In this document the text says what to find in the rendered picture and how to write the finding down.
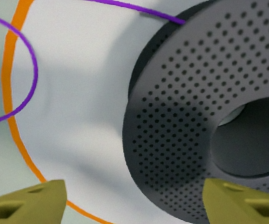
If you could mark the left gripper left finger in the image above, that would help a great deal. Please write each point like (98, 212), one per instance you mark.
(43, 203)

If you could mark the orange painted ring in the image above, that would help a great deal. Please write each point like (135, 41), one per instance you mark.
(18, 18)

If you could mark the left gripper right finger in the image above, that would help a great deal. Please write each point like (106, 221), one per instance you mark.
(229, 203)

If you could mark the purple wire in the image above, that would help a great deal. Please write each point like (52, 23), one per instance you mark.
(35, 60)

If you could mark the white flat disc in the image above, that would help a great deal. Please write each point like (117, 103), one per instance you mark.
(72, 126)

